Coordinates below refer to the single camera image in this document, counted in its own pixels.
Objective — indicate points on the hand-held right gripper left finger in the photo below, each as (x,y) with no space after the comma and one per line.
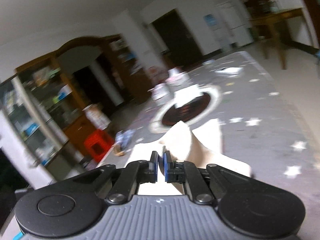
(155,166)

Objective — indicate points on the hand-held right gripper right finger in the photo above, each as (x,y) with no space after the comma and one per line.
(166,167)

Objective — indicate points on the cream garment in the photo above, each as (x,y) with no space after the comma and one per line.
(207,142)

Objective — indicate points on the blue knitted glove orange cuff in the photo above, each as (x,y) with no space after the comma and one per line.
(125,141)

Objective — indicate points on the round black built-in cooktop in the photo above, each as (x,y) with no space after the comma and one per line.
(185,112)

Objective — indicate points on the red plastic stool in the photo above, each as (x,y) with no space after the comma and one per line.
(97,140)

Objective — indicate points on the white tissue box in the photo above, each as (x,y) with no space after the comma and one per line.
(160,92)

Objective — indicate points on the white cloth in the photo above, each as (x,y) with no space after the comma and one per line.
(186,96)

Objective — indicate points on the tissue box with pink label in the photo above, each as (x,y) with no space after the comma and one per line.
(178,77)

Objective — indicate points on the open wooden shelf cabinet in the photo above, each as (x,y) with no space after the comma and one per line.
(125,67)

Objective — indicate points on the grey star-printed tablecloth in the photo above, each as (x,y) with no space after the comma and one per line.
(262,105)

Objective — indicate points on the glass-door display cabinet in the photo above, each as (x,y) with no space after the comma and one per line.
(37,110)

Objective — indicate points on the dark wooden door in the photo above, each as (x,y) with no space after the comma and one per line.
(177,35)

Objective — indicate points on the white refrigerator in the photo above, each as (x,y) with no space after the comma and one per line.
(235,25)

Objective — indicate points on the wooden sideboard table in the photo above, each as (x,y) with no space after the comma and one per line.
(275,17)

